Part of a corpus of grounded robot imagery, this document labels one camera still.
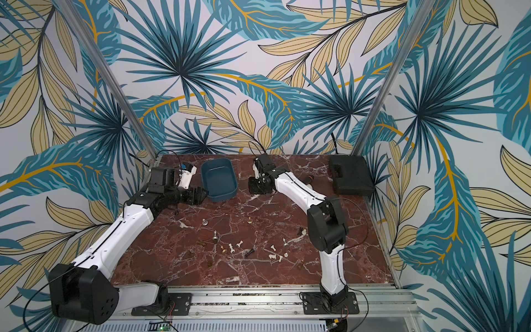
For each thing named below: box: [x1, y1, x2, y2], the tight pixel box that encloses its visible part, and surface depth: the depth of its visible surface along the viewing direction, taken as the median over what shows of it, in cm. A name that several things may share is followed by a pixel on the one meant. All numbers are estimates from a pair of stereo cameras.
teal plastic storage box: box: [200, 157, 239, 202], surface depth 112 cm
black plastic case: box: [329, 154, 375, 196], surface depth 109 cm
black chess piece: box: [241, 244, 259, 259], surface depth 87 cm
